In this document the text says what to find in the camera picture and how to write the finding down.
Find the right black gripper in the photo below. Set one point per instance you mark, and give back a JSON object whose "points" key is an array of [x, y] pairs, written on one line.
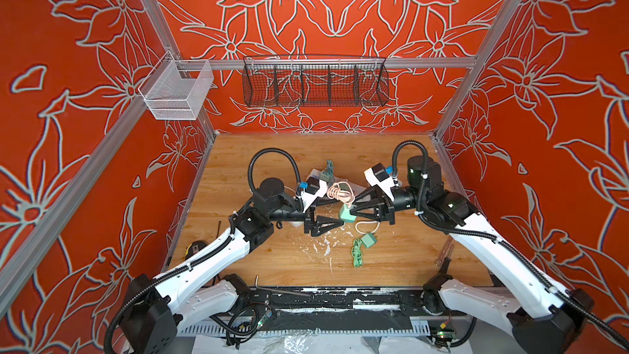
{"points": [[385, 206]]}

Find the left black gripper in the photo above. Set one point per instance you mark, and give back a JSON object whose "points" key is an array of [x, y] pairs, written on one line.
{"points": [[314, 225]]}

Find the green charger plug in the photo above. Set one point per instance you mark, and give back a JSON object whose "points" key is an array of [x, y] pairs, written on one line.
{"points": [[345, 214], [368, 240]]}

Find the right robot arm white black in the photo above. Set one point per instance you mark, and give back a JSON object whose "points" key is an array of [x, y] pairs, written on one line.
{"points": [[540, 313]]}

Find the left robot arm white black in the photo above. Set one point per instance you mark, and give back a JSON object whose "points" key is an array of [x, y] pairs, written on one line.
{"points": [[157, 309]]}

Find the white multicolour power strip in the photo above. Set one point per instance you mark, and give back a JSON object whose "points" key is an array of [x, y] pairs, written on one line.
{"points": [[339, 189]]}

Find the black yellow tape measure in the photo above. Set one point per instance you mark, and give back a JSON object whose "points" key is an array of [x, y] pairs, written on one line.
{"points": [[196, 246]]}

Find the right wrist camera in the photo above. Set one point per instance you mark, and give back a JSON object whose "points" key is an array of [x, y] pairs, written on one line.
{"points": [[380, 177]]}

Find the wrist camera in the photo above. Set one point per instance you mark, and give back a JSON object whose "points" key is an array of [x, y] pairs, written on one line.
{"points": [[380, 177], [311, 190]]}

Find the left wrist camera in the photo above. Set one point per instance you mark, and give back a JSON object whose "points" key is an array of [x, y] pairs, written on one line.
{"points": [[311, 190]]}

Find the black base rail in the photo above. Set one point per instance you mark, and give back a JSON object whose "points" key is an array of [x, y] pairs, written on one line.
{"points": [[372, 310]]}

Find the black wire wall basket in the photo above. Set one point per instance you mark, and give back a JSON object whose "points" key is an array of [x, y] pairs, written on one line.
{"points": [[315, 81]]}

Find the clear plastic wall bin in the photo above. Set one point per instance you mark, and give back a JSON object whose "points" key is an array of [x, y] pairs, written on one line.
{"points": [[176, 90]]}

